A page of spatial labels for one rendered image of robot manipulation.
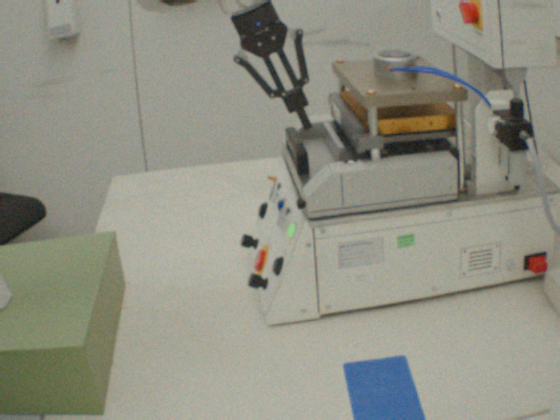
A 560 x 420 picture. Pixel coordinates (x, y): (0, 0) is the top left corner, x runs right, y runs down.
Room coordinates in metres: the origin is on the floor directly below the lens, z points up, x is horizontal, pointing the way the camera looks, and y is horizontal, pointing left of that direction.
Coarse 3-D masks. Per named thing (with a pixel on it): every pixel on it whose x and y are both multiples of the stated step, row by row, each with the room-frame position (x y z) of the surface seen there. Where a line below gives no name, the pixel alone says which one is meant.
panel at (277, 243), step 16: (288, 192) 1.32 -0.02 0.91; (272, 208) 1.38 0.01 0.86; (256, 224) 1.45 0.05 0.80; (272, 224) 1.34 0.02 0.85; (272, 240) 1.30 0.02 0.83; (288, 240) 1.21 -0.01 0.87; (272, 256) 1.26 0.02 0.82; (288, 256) 1.17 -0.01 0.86; (256, 272) 1.31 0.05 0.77; (272, 272) 1.22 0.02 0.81; (272, 288) 1.18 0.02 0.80
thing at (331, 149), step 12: (324, 132) 1.39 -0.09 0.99; (312, 144) 1.40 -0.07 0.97; (324, 144) 1.39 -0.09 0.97; (336, 144) 1.27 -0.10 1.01; (348, 144) 1.38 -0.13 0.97; (288, 156) 1.36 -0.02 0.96; (312, 156) 1.33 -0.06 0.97; (324, 156) 1.33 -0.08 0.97; (336, 156) 1.28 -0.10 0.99; (348, 156) 1.32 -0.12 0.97; (312, 168) 1.27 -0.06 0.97; (468, 168) 1.23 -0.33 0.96; (300, 180) 1.22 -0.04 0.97; (468, 180) 1.23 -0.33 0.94; (300, 192) 1.22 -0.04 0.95
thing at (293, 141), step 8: (288, 128) 1.38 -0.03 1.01; (288, 136) 1.34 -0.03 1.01; (296, 136) 1.33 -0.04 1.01; (288, 144) 1.34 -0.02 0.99; (296, 144) 1.28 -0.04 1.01; (296, 152) 1.25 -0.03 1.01; (304, 152) 1.24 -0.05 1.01; (296, 160) 1.25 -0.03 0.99; (304, 160) 1.24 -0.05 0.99; (304, 168) 1.24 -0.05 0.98
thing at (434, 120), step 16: (352, 96) 1.38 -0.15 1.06; (384, 112) 1.27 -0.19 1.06; (400, 112) 1.26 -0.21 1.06; (416, 112) 1.26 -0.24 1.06; (432, 112) 1.25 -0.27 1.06; (448, 112) 1.25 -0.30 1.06; (368, 128) 1.22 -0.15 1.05; (384, 128) 1.23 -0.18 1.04; (400, 128) 1.23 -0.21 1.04; (416, 128) 1.23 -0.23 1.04; (432, 128) 1.23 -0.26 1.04; (448, 128) 1.24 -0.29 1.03
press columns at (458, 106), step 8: (344, 88) 1.44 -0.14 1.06; (456, 104) 1.21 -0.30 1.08; (368, 112) 1.20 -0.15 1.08; (376, 112) 1.20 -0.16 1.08; (456, 112) 1.21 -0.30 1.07; (376, 120) 1.20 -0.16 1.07; (456, 120) 1.21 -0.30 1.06; (376, 128) 1.20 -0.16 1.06; (456, 128) 1.21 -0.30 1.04; (456, 136) 1.21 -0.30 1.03; (464, 136) 1.21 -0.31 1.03; (456, 144) 1.21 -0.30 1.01; (464, 144) 1.21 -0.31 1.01; (376, 152) 1.19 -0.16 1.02; (456, 152) 1.21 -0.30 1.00; (464, 152) 1.21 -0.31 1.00; (376, 160) 1.19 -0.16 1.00; (456, 160) 1.21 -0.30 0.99; (464, 160) 1.21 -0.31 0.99; (464, 168) 1.21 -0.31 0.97; (464, 176) 1.21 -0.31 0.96; (464, 184) 1.21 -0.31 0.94
